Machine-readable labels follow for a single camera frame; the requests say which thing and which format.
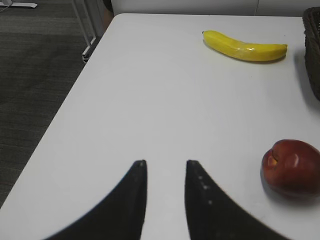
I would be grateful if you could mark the black wicker basket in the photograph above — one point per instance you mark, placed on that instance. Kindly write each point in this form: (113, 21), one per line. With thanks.
(311, 22)

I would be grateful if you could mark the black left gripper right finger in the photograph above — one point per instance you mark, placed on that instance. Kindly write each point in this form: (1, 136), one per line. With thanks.
(212, 215)

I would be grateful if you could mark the red apple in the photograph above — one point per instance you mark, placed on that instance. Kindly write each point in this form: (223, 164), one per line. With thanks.
(292, 168)

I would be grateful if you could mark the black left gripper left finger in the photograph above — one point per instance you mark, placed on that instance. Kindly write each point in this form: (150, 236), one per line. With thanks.
(119, 216)

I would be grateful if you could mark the yellow banana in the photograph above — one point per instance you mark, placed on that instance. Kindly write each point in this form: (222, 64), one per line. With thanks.
(250, 52)

